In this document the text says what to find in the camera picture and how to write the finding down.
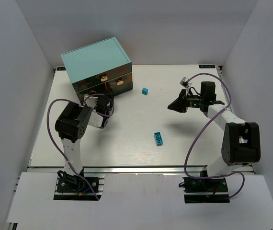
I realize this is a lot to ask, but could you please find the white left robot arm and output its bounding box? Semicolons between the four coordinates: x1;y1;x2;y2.
55;93;114;176

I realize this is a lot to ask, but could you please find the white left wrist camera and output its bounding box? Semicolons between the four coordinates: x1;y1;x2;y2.
83;94;99;114

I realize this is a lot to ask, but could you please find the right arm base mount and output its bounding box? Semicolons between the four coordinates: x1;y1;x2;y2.
178;169;230;204

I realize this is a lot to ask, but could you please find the teal drawer cabinet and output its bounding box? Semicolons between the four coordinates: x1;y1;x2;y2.
61;37;133;103

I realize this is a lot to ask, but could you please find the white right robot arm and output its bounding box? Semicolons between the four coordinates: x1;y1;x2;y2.
168;79;261;180

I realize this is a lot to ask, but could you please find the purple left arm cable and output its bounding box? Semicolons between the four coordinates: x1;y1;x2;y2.
46;93;115;201

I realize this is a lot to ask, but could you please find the small cyan lego brick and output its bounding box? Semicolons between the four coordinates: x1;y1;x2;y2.
142;88;148;95

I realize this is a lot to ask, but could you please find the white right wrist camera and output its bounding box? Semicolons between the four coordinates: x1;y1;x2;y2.
180;77;192;90

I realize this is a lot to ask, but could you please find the cyan long lego brick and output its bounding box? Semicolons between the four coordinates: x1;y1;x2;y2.
154;132;163;146

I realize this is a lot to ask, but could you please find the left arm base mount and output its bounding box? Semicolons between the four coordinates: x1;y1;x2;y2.
53;170;104;201

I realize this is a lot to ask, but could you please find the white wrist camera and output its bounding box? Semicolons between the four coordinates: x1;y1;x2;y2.
83;94;99;114
180;77;192;90

